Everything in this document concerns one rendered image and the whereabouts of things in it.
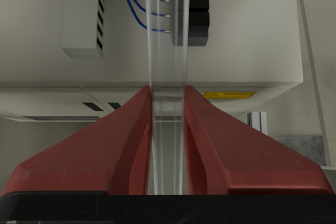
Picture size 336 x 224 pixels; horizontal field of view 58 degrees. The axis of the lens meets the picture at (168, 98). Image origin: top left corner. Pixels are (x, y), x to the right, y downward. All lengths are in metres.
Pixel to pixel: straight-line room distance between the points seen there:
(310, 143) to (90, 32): 0.90
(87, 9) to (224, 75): 0.22
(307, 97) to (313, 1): 0.38
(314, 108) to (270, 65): 0.72
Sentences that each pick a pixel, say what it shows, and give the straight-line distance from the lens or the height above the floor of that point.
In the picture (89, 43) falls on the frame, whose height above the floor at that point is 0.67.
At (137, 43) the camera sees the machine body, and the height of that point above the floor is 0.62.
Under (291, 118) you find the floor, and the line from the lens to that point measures 1.17.
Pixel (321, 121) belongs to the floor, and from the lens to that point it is 1.21.
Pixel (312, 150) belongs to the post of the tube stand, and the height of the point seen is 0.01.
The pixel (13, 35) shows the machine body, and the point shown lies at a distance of 0.54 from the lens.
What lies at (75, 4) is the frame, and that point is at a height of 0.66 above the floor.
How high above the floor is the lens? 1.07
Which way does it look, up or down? 79 degrees down
